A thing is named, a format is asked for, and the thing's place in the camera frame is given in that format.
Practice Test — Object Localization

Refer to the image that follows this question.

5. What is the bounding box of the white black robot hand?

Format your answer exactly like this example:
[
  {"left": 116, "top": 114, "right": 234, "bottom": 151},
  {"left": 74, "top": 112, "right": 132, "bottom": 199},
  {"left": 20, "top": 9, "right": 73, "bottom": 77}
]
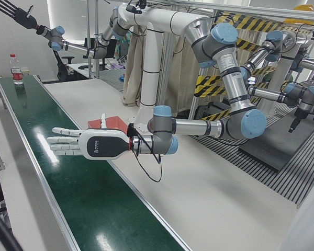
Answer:
[{"left": 46, "top": 113, "right": 133, "bottom": 161}]

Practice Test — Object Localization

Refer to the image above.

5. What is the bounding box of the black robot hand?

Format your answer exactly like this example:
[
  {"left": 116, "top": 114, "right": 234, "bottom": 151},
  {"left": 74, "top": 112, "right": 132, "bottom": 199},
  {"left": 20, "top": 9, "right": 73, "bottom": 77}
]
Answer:
[{"left": 0, "top": 0, "right": 39, "bottom": 30}]

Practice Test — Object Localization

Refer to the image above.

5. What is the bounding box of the clear bottle with red cap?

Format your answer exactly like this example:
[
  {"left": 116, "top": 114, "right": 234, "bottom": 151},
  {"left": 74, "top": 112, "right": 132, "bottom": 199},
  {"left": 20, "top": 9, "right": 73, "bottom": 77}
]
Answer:
[{"left": 9, "top": 54, "right": 25, "bottom": 86}]

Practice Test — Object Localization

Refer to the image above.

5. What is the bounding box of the pink plastic basket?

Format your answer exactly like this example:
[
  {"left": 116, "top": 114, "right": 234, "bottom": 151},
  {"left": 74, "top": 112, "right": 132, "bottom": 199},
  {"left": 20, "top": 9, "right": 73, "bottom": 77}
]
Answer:
[{"left": 87, "top": 116, "right": 128, "bottom": 131}]

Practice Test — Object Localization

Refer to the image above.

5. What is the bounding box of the green conveyor belt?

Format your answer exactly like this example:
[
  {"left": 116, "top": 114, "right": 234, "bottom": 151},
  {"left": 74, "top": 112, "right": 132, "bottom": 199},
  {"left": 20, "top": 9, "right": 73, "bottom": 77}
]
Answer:
[{"left": 0, "top": 75, "right": 193, "bottom": 251}]

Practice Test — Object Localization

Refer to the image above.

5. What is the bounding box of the black office chair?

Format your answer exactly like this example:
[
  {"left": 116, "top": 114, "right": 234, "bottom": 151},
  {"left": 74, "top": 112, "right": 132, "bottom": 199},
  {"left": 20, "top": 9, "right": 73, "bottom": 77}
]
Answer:
[{"left": 53, "top": 49, "right": 76, "bottom": 82}]

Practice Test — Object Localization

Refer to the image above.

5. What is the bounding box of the beige curtain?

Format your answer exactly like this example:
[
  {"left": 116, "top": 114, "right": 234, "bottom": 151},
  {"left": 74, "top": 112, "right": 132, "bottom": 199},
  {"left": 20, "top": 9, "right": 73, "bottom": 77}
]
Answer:
[{"left": 122, "top": 26, "right": 199, "bottom": 116}]

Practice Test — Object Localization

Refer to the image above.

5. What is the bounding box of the black computer monitor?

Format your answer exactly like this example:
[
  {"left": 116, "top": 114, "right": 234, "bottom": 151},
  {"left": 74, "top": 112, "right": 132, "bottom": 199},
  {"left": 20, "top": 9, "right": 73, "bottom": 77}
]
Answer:
[{"left": 84, "top": 37, "right": 117, "bottom": 60}]

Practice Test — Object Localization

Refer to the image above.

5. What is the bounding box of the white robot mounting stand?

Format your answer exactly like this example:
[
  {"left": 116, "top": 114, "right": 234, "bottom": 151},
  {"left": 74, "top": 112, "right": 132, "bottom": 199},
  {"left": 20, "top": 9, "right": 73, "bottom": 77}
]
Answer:
[{"left": 117, "top": 4, "right": 210, "bottom": 132}]

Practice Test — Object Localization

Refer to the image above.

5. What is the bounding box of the black tripod leg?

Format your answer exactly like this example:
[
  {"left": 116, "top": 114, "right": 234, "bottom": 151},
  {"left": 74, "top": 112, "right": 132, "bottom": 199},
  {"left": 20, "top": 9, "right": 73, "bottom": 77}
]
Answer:
[{"left": 0, "top": 201, "right": 24, "bottom": 251}]

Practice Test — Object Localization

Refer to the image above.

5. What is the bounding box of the black platform plate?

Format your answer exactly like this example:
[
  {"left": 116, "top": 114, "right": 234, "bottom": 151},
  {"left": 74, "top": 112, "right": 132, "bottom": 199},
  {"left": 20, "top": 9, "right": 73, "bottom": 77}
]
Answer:
[{"left": 238, "top": 122, "right": 314, "bottom": 172}]

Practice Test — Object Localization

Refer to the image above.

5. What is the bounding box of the neighbouring white robot stand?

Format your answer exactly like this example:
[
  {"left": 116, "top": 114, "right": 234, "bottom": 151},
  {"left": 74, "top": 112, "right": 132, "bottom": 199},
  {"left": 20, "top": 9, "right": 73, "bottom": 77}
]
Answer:
[{"left": 256, "top": 31, "right": 314, "bottom": 115}]

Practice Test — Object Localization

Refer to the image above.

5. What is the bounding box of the yellow black striped safety barrier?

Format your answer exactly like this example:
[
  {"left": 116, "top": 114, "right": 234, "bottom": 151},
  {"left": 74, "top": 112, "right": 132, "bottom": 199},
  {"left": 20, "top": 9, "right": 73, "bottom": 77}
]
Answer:
[{"left": 193, "top": 10, "right": 312, "bottom": 121}]

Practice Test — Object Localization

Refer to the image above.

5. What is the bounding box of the black neighbouring robot gripper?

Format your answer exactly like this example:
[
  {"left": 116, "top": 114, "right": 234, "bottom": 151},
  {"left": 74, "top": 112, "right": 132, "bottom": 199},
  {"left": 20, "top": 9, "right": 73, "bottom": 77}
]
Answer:
[{"left": 288, "top": 107, "right": 308, "bottom": 134}]

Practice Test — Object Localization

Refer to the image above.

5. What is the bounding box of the yellow safety helmet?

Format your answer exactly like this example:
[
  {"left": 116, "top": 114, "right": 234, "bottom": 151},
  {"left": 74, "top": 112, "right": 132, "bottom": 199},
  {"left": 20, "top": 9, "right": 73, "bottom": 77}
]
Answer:
[{"left": 293, "top": 4, "right": 314, "bottom": 13}]

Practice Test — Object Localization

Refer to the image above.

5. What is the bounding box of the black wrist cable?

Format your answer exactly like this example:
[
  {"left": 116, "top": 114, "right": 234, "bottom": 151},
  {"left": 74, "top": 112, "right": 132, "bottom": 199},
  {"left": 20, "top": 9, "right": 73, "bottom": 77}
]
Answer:
[{"left": 132, "top": 130, "right": 163, "bottom": 183}]

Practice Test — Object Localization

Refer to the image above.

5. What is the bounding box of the aluminium frame post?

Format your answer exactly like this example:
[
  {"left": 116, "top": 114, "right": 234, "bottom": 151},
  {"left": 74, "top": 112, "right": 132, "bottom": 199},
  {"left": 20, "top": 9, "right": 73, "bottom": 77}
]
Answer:
[{"left": 86, "top": 0, "right": 99, "bottom": 79}]

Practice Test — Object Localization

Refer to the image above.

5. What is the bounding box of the black camera on stand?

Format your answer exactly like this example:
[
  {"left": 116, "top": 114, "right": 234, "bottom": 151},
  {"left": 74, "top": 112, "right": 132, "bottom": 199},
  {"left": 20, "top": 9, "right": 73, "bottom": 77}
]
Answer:
[{"left": 125, "top": 0, "right": 148, "bottom": 15}]

